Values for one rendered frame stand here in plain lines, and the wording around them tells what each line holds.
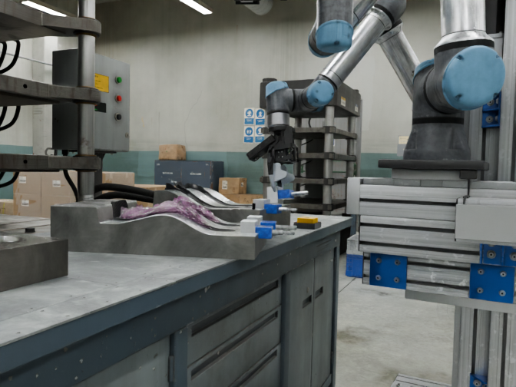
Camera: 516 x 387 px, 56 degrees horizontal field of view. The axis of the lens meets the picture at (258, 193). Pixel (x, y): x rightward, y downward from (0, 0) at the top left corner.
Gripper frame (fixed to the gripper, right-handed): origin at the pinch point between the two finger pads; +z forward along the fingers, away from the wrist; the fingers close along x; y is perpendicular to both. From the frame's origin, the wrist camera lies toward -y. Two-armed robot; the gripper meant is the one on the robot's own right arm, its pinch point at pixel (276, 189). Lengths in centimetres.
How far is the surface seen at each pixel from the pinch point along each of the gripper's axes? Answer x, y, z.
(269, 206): -12.5, 2.7, 7.0
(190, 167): 577, -390, -143
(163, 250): -50, -10, 19
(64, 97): -21, -71, -38
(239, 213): -17.0, -5.4, 8.7
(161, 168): 578, -451, -147
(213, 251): -47, 2, 20
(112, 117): 15, -80, -41
